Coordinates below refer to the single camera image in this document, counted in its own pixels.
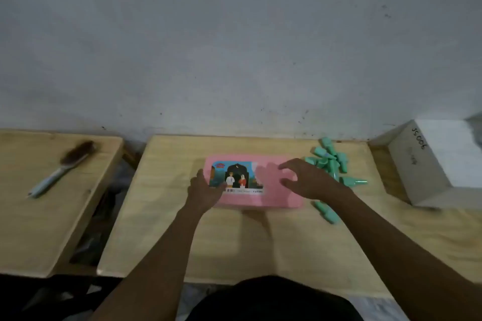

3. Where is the single green plastic cap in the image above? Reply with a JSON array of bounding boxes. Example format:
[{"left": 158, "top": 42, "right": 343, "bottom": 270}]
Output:
[{"left": 313, "top": 200, "right": 340, "bottom": 225}]

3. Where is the person's black clothing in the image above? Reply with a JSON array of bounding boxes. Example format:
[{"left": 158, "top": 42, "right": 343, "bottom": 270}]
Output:
[{"left": 186, "top": 275, "right": 364, "bottom": 321}]

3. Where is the person's right hand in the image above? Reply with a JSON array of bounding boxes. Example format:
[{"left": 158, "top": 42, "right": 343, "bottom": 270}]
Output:
[{"left": 278, "top": 158, "right": 346, "bottom": 202}]

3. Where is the pile of green plastic caps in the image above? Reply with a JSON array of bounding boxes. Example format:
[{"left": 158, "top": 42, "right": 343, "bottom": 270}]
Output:
[{"left": 304, "top": 137, "right": 368, "bottom": 188}]

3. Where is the person's right forearm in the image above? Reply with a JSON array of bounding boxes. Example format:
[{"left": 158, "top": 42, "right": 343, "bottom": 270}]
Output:
[{"left": 331, "top": 188, "right": 482, "bottom": 321}]

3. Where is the person's left hand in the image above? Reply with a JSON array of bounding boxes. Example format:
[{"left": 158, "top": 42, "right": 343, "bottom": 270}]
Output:
[{"left": 186, "top": 168, "right": 227, "bottom": 216}]

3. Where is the pink box with picture label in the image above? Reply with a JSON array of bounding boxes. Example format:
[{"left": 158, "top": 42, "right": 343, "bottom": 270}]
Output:
[{"left": 204, "top": 155, "right": 306, "bottom": 209}]

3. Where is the person's left forearm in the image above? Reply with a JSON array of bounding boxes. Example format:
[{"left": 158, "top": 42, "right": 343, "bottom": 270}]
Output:
[{"left": 90, "top": 207, "right": 207, "bottom": 321}]

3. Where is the white cardboard box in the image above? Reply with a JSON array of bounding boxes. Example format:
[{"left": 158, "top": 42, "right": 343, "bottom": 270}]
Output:
[{"left": 388, "top": 119, "right": 482, "bottom": 209}]

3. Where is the brush with pale blue handle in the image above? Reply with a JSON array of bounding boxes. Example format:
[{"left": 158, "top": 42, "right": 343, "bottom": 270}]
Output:
[{"left": 27, "top": 140, "right": 97, "bottom": 199}]

